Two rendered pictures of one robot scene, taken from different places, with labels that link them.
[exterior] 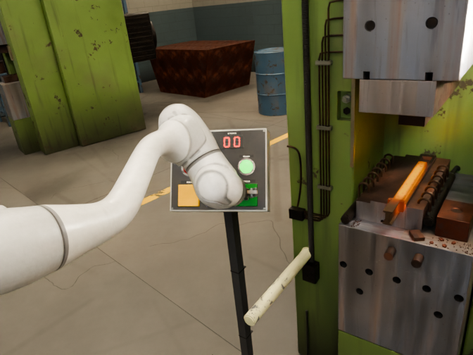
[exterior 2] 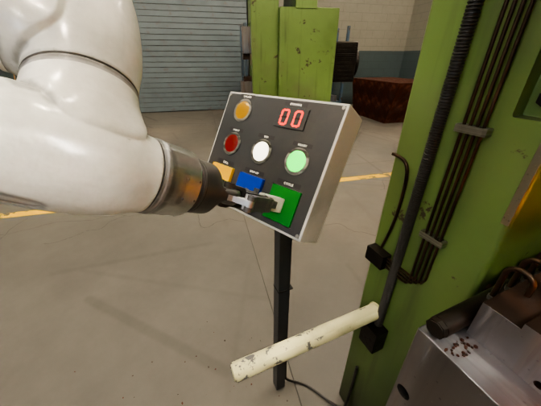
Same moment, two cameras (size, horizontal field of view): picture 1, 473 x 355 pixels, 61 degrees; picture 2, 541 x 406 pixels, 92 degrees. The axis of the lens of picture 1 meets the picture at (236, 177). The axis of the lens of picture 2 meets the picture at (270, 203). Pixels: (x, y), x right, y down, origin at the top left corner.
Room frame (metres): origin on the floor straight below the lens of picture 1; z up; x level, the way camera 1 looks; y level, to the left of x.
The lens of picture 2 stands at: (0.77, -0.24, 1.27)
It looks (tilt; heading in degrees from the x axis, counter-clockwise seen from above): 29 degrees down; 29
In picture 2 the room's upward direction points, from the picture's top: straight up
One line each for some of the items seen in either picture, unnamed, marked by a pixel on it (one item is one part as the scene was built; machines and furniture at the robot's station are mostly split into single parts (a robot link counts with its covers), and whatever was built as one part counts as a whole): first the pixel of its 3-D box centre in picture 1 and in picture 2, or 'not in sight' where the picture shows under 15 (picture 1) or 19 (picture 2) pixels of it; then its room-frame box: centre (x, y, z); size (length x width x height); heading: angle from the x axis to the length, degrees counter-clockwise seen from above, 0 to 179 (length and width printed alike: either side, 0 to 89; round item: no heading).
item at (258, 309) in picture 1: (281, 283); (312, 338); (1.21, -0.12, 0.62); 0.44 x 0.05 x 0.05; 142
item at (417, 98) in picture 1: (414, 81); not in sight; (1.24, -0.58, 1.32); 0.42 x 0.20 x 0.10; 142
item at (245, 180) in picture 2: not in sight; (248, 191); (1.22, 0.07, 1.01); 0.07 x 0.05 x 0.07; 77
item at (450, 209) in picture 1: (455, 220); not in sight; (1.01, -0.63, 0.95); 0.12 x 0.09 x 0.07; 142
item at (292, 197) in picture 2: (246, 195); (282, 205); (1.20, -0.03, 1.00); 0.07 x 0.05 x 0.07; 77
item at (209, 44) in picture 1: (201, 67); (391, 98); (8.24, 0.46, 0.43); 1.89 x 1.20 x 0.85; 43
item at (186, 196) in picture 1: (188, 195); (220, 179); (1.24, 0.17, 1.01); 0.07 x 0.05 x 0.07; 77
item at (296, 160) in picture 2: (246, 166); (296, 161); (1.25, -0.04, 1.09); 0.05 x 0.03 x 0.04; 52
